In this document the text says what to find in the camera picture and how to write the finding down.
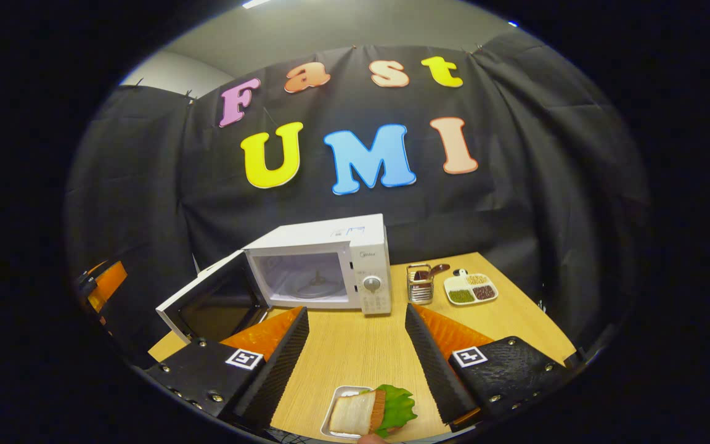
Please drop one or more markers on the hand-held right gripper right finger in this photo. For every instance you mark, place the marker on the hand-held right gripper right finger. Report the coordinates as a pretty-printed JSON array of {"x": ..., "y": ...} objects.
[{"x": 435, "y": 370}]

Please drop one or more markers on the toy sandwich with lettuce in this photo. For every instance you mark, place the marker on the toy sandwich with lettuce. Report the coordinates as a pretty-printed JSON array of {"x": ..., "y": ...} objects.
[{"x": 361, "y": 413}]

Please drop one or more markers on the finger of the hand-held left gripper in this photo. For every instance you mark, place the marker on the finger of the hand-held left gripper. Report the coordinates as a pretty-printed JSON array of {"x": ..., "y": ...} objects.
[{"x": 108, "y": 283}]

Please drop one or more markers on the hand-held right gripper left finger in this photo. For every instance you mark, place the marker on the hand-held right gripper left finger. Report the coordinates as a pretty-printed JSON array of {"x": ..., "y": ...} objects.
[{"x": 275, "y": 376}]

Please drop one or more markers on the white microwave oven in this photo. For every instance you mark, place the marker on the white microwave oven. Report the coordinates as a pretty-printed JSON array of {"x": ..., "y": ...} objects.
[{"x": 318, "y": 237}]

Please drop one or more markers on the white divided dish of beans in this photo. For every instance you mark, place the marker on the white divided dish of beans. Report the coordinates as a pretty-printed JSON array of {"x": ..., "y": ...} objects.
[{"x": 471, "y": 288}]

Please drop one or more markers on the black backdrop cloth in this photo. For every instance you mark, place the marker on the black backdrop cloth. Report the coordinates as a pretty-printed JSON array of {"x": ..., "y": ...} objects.
[{"x": 515, "y": 203}]

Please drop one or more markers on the metal utensil holder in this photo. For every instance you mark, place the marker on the metal utensil holder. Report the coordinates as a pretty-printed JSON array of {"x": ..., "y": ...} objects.
[{"x": 420, "y": 291}]

